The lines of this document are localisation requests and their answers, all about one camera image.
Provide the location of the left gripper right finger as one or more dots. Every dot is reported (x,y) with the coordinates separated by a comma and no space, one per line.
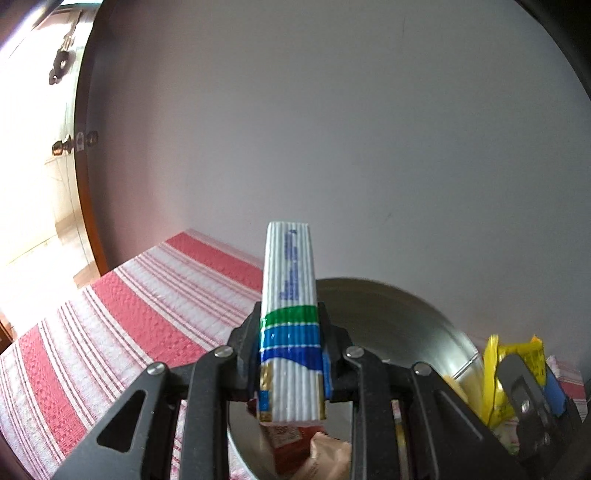
(407,422)

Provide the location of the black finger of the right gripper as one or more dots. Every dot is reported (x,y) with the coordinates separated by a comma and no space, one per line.
(547,417)

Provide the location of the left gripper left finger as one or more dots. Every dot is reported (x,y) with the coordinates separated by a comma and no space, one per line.
(134,439)

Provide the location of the yellow snack packet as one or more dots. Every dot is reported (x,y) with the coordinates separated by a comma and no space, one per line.
(514,380)

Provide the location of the white blue striped packet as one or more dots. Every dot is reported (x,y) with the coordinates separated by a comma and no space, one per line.
(291,367)

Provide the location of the red white striped cloth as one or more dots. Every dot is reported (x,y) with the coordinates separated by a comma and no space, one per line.
(171,304)

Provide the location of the beige snack packet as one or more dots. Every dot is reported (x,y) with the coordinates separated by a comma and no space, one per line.
(330,459)

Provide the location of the round metal tin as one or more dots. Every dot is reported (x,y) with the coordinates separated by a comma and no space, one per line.
(397,326)

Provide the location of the red snack packet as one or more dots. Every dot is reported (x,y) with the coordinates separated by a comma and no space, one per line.
(290,445)

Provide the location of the brown wooden door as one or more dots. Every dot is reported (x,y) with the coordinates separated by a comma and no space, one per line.
(77,65)

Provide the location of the metal door handle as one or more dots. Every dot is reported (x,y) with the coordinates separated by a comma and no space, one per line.
(79,142)

